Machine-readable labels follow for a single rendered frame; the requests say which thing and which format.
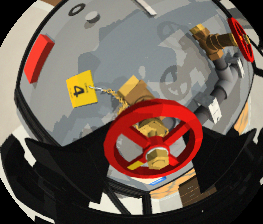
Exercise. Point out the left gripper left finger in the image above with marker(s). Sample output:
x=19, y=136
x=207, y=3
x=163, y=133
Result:
x=82, y=163

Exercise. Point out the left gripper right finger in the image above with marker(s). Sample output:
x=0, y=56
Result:
x=216, y=155

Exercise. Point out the yellow tag on thin chain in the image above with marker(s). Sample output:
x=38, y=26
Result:
x=82, y=93

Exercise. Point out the grey pipe with red valve handwheels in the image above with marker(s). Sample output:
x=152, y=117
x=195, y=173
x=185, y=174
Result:
x=157, y=148

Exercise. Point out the red rectangular block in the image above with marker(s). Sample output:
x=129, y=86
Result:
x=37, y=57

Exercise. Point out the small grey cylinder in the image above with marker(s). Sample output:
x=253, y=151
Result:
x=92, y=17

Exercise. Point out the black flat washer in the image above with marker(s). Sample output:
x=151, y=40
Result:
x=82, y=7

